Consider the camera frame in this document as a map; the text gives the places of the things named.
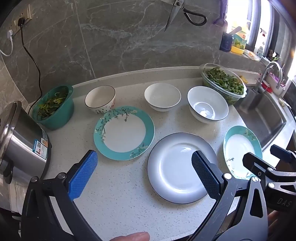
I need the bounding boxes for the printed bowl with black rim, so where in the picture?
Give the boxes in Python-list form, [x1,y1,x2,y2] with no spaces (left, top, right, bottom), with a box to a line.
[85,85,116,114]

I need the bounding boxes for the large white dark-rimmed bowl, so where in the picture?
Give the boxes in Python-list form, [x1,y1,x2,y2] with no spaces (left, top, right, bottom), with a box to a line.
[187,86,229,124]

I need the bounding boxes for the stainless steel rice cooker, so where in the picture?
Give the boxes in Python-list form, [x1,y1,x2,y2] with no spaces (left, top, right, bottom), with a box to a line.
[0,101,52,184]

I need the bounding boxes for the white plate with dark rim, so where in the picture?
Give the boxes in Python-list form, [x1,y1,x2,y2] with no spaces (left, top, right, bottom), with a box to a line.
[147,132,219,204]

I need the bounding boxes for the yellow bowl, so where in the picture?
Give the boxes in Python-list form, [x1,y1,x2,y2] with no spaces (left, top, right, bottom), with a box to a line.
[230,45,245,55]

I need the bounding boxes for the teal colander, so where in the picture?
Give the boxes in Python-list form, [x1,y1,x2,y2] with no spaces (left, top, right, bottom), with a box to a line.
[30,85,74,130]

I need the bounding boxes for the white power cable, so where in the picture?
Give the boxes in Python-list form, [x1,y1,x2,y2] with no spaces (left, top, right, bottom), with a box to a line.
[0,30,14,56]

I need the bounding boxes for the dark blue cup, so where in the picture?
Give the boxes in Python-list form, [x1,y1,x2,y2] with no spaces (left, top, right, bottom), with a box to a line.
[220,32,233,52]

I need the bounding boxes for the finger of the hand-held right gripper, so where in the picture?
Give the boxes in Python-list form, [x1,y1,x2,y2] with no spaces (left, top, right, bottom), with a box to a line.
[243,152,278,180]
[270,144,296,163]

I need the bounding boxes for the clear plastic container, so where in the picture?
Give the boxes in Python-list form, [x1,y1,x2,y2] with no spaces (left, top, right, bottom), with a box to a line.
[200,63,247,106]

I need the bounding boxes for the plain white bowl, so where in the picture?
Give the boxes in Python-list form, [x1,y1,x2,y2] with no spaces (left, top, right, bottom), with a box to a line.
[144,83,181,112]

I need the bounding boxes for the purple hanging utensil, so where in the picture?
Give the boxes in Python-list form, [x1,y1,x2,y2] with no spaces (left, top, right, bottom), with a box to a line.
[213,0,228,26]

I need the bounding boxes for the leafy greens with yellow stems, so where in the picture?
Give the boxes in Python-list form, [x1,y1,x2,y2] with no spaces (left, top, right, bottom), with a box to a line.
[37,91,68,120]

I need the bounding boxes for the steel faucet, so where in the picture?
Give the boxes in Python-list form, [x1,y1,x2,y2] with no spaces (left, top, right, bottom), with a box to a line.
[253,61,284,93]

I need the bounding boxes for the dark green leafy greens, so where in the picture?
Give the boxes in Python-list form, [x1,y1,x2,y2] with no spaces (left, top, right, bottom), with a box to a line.
[205,67,244,95]

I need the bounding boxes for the cooking oil bottle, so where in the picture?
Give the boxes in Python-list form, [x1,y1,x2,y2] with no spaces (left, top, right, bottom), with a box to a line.
[231,22,251,50]

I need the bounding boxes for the black power cable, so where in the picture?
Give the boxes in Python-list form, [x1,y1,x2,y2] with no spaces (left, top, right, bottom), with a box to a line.
[18,20,43,114]

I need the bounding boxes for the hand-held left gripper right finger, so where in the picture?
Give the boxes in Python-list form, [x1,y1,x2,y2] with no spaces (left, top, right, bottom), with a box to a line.
[191,151,269,241]

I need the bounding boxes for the person's left hand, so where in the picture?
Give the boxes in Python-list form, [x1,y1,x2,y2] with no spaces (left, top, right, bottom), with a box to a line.
[110,232,151,241]

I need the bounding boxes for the white spray bottle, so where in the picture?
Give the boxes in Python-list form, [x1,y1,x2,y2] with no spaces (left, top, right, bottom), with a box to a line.
[253,28,266,59]

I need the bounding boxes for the wall power outlet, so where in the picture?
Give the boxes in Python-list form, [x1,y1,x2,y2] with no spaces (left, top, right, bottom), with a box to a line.
[6,7,31,39]

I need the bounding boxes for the kitchen scissors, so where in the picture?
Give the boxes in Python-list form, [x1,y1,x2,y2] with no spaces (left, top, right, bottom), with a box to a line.
[164,0,207,32]

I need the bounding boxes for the teal floral plate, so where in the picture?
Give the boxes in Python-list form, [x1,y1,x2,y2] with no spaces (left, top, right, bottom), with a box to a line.
[93,106,155,161]
[223,125,263,180]

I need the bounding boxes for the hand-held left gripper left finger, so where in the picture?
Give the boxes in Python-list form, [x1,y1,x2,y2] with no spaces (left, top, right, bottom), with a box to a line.
[21,150,102,241]

